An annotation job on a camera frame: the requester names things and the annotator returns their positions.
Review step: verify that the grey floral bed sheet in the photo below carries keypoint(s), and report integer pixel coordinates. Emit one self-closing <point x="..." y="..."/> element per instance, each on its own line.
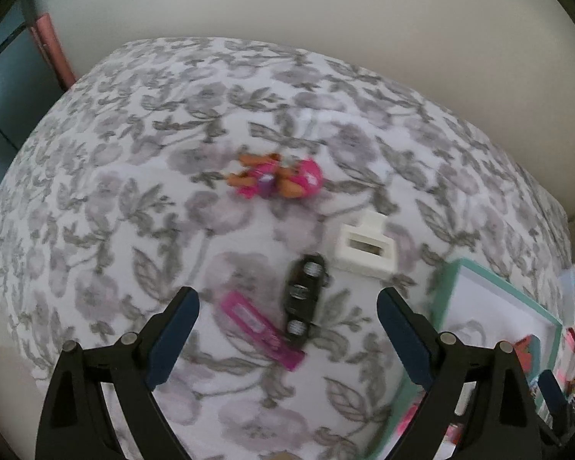
<point x="124" y="201"/>

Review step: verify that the white plastic toy piece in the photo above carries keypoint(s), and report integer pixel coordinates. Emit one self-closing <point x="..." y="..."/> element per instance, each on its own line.
<point x="350" y="254"/>

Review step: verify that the dark framed window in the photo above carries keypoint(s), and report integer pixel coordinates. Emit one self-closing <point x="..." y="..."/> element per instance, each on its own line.
<point x="9" y="81"/>

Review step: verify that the magenta flat packet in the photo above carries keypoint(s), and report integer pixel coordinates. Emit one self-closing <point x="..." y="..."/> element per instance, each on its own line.
<point x="254" y="321"/>

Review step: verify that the pink curtain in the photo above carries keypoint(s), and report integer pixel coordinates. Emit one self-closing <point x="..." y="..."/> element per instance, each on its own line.
<point x="52" y="48"/>

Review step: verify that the pink dog toy figure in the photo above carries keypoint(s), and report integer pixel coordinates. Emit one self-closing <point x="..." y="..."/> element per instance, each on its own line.
<point x="302" y="177"/>

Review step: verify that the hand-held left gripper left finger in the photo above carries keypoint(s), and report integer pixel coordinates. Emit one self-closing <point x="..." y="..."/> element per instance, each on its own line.
<point x="172" y="340"/>

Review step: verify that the pink kids watch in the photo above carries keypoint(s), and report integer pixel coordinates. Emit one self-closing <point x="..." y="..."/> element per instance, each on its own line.
<point x="407" y="417"/>

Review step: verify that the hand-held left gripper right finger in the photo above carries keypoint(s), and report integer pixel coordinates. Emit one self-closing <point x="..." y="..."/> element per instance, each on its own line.
<point x="407" y="340"/>

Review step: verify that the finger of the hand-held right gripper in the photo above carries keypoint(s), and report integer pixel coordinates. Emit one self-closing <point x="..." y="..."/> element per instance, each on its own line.
<point x="548" y="388"/>

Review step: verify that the black toy car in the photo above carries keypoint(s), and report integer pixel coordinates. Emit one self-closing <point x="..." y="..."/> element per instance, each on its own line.
<point x="302" y="297"/>

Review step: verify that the teal-rimmed white box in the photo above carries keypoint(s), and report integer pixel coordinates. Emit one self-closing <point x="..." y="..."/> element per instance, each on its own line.
<point x="488" y="306"/>

